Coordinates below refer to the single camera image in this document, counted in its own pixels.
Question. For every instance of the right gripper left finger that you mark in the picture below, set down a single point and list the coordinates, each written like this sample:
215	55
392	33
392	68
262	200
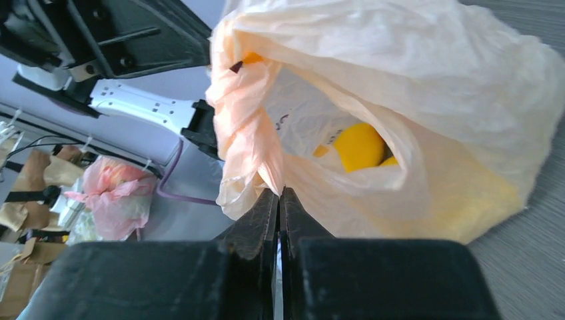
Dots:
228	277

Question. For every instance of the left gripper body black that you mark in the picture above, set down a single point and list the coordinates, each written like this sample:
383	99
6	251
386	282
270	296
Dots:
46	34

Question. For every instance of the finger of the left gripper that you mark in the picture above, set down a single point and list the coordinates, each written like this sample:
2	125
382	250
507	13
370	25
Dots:
133	38

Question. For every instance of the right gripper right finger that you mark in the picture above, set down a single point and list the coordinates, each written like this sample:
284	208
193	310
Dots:
326	277

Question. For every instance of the yellow fake lemon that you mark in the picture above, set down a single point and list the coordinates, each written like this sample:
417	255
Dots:
359	147

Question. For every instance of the translucent plastic bag banana print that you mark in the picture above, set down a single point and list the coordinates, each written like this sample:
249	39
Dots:
466	105

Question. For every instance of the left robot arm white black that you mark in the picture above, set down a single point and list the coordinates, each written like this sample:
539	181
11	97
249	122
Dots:
99	96

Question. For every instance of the pink plastic bag background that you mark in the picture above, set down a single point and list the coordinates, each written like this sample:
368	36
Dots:
118	196

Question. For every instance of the cardboard boxes background clutter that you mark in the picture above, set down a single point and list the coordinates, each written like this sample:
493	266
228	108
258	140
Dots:
40	171

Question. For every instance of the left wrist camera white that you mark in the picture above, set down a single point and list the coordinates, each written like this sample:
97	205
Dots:
55	80

